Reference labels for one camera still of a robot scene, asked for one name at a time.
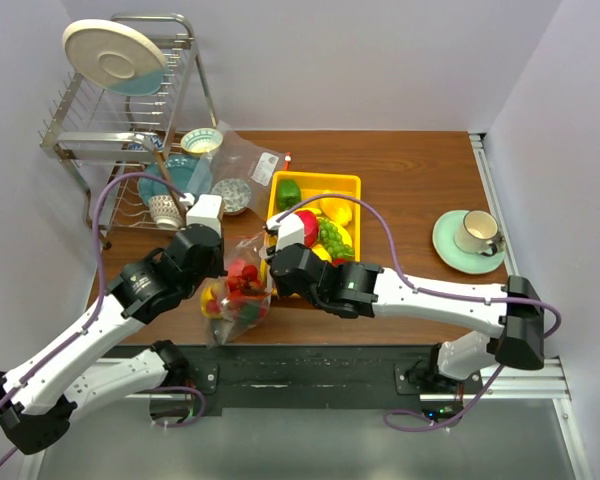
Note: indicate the metal dish rack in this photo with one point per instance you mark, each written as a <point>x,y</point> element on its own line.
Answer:
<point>93,130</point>

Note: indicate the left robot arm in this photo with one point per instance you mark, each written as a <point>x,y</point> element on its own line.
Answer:
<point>43,397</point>

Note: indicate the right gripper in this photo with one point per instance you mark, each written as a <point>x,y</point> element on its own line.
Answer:
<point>281,287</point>

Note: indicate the grey toy fish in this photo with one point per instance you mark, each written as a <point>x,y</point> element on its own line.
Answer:
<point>220,332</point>

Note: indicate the green saucer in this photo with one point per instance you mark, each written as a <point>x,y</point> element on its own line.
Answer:
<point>444,245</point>

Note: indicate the clear bag with label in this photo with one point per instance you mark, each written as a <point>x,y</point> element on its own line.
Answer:
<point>238,158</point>

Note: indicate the yellow bell pepper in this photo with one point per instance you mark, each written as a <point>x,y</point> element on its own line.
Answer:
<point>210,300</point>

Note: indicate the teal scalloped plate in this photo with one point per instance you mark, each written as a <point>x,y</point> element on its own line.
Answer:
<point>187,174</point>

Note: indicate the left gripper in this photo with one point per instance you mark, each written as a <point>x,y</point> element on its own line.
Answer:
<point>218,268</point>

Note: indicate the green grapes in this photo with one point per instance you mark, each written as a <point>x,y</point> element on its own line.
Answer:
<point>335,240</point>

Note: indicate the teal striped small bowl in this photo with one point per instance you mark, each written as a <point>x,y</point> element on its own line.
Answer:
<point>201,141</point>

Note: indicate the yellow plastic tray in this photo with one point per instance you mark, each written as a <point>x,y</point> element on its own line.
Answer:
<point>312,184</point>

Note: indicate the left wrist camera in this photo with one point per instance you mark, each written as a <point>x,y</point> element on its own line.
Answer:
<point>207,211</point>

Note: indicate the red dragon fruit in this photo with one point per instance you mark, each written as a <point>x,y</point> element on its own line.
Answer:
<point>311,226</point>

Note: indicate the cream mug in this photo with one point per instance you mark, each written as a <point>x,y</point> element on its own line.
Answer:
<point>479,233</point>

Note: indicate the beige and teal plate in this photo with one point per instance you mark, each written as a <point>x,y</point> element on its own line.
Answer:
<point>114,57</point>

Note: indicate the floral grey bowl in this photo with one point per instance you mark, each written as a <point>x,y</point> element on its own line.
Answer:
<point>236,195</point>

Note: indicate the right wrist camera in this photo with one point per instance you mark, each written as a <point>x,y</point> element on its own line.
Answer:
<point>285,229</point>

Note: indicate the pink peach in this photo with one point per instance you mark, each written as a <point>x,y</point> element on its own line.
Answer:
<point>236,267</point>

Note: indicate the green bell pepper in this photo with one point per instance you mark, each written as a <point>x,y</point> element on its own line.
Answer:
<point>288,194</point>

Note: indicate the small yellow fruit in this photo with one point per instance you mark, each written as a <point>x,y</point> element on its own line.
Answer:
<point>321,252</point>

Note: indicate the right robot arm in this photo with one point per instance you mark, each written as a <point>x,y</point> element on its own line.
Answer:
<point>505,323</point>

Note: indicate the yellow lemon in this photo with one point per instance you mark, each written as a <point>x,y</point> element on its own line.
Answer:
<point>338,210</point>

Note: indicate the orange zip top bag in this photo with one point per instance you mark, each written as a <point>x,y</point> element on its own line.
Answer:
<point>250,248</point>

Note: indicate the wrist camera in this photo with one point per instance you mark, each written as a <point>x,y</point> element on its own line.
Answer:
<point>285,229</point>
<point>207,211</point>

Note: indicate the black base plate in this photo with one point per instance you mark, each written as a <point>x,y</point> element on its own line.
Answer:
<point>211,380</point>

